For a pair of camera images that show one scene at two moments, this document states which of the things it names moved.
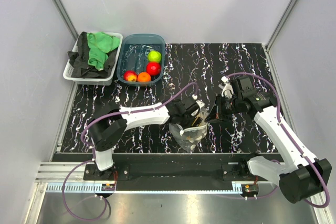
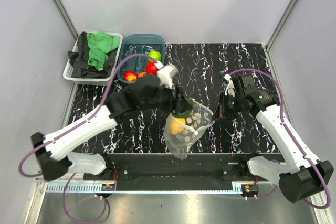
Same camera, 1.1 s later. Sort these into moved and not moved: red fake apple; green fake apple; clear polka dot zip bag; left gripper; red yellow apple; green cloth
Moved: clear polka dot zip bag; left gripper
Not moved: red fake apple; green fake apple; green cloth; red yellow apple
